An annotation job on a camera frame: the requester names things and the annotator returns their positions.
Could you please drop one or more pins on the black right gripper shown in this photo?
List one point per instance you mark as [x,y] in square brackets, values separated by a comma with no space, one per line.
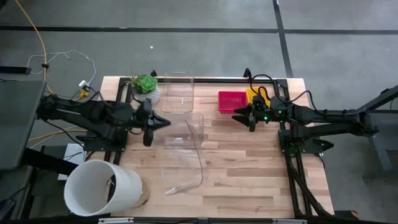
[262,115]

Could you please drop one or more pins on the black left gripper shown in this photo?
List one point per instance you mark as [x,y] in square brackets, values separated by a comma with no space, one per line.
[147,124]

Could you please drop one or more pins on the yellow slotted plastic basket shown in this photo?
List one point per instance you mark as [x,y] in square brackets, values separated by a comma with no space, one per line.
[250,95]

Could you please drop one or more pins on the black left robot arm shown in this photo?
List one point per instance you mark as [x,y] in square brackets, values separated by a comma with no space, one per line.
[93,113]

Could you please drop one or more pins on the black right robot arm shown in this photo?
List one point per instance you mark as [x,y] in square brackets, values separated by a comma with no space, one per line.
[326,119]

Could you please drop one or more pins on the red slotted plastic basket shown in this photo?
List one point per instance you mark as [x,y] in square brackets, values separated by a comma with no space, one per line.
[232,101]

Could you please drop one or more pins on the clear plastic storage bin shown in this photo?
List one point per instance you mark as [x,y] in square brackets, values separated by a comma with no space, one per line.
[177,93]
[183,168]
[192,130]

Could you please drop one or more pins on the green succulent in white pot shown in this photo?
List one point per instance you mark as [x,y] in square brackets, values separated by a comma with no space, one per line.
[146,84]

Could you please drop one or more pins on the white cylindrical bucket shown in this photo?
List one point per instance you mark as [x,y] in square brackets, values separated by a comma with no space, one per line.
[124,186]

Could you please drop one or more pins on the white flat box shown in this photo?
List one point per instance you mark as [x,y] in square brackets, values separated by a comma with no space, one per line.
[73,152]

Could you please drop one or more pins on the black metal beam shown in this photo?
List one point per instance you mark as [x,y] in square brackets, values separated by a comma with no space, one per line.
[46,160]

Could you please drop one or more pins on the grey metal stand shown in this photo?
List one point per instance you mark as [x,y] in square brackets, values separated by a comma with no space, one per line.
[377,146]

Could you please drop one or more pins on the dark grey flat panel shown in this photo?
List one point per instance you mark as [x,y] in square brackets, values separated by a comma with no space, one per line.
[18,124]

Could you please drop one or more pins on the black power strip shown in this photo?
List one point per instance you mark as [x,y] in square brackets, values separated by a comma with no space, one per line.
[14,70]

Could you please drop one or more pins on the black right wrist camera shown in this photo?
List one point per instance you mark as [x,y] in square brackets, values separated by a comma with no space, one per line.
[258,101]

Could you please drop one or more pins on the black aluminium mounting frame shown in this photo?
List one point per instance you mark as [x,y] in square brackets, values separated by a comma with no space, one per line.
[217,80]

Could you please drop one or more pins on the silver metal bracket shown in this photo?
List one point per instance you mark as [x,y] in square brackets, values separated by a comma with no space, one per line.
[115,220]
[289,221]

